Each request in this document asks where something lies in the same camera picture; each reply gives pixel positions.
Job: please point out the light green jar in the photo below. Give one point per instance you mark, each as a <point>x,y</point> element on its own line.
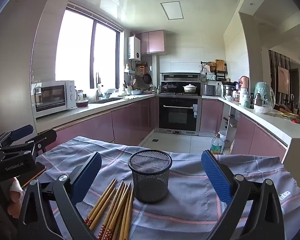
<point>245,101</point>

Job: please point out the grey-blue plaid cloth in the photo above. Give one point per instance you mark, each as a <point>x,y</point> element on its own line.
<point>190,205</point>

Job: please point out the floor drain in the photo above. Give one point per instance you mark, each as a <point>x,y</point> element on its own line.
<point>155,140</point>

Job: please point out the framed wall picture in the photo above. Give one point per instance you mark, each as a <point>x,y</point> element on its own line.
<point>283,79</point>

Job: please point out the large kitchen window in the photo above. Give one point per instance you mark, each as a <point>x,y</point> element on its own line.
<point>75,50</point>

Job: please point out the black range hood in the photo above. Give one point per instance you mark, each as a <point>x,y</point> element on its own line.
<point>180,77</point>

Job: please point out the bunch of wooden chopsticks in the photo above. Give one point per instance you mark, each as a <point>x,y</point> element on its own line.
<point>120,205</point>

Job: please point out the hanging frying pan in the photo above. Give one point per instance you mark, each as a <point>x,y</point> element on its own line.
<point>147,78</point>

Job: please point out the plastic oil bottle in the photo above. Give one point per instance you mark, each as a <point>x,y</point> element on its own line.
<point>217,146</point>

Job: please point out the wooden board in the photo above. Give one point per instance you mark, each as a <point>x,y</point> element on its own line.
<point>220,65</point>

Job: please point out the kitchen sink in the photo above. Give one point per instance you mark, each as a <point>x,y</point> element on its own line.
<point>106,100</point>

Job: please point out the black mesh holder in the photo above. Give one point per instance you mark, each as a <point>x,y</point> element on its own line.
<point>150,180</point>

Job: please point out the white microwave oven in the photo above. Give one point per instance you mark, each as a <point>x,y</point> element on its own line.
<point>52,97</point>

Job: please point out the black built-in oven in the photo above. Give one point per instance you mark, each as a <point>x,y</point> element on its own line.
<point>177,115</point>

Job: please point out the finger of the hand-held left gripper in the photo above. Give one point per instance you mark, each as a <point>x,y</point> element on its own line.
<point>22,132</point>
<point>46,137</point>

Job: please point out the pink kettle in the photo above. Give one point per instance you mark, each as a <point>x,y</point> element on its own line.
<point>244,82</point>

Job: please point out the person's left hand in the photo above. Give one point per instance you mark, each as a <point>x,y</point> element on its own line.
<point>15,197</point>

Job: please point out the basin with vegetables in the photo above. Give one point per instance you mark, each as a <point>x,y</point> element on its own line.
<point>136,92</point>

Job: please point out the ceiling light panel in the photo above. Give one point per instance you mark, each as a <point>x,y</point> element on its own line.
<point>172,10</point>

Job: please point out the steel faucet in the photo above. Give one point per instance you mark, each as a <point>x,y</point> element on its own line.
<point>98,85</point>

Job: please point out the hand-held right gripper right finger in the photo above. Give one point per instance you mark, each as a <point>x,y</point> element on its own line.
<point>215,175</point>

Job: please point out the dark red lidded bowl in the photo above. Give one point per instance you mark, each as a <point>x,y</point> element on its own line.
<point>82,103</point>

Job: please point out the white casserole pot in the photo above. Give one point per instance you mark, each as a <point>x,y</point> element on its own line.
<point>190,88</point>

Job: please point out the pink base cabinets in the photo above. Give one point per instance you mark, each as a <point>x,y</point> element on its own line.
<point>130,122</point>
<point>245,130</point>

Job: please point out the black wall rack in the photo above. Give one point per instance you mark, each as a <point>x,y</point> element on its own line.
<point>213,73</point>

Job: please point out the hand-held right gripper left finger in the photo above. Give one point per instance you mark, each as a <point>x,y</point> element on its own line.
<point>86,177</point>

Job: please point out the white water heater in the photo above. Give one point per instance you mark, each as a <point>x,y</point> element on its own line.
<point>134,47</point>

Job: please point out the pink wall cabinet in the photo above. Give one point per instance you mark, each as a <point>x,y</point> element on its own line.
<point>151,42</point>

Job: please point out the black lidded pot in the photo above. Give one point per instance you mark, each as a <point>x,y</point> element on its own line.
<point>169,87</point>

